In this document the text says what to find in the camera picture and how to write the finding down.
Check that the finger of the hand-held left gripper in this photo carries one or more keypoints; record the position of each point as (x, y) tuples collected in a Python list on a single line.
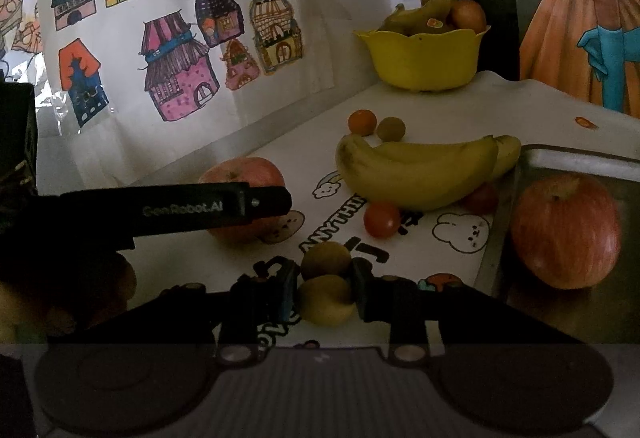
[(190, 210)]

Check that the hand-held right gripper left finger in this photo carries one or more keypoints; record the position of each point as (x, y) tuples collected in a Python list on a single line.
[(286, 293)]

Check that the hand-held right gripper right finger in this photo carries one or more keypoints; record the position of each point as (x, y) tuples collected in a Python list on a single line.
[(367, 298)]

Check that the small yellow round fruit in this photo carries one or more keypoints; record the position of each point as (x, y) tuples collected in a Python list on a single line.
[(325, 300)]

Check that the brown kiwi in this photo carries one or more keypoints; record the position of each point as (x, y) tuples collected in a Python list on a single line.
[(325, 259)]

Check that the red apple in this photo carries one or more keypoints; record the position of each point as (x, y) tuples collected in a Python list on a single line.
[(565, 233), (245, 171)]

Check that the red cherry tomato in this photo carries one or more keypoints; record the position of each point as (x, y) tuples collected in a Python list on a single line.
[(381, 220), (481, 199)]

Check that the large yellow banana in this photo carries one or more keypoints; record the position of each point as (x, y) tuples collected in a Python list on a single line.
[(410, 183)]

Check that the metal tray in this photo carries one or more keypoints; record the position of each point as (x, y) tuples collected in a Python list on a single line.
[(575, 313)]

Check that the person's left hand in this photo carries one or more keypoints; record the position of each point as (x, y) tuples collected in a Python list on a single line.
[(30, 313)]

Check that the house drawings poster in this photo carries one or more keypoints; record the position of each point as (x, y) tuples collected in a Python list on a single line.
[(130, 68)]

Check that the small green kiwi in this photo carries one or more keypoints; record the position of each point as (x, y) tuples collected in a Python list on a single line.
[(390, 129)]

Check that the small orange tomato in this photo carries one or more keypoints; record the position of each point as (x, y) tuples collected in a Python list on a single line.
[(362, 122)]

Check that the yellow plastic bowl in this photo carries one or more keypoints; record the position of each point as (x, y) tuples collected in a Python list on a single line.
[(422, 61)]

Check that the greenish banana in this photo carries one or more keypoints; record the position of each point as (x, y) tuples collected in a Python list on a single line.
[(425, 11)]

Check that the round orange fruit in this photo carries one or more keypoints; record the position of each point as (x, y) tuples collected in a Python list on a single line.
[(469, 16)]

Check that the orange dress figure painting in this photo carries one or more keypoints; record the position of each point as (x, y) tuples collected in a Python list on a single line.
[(565, 33)]

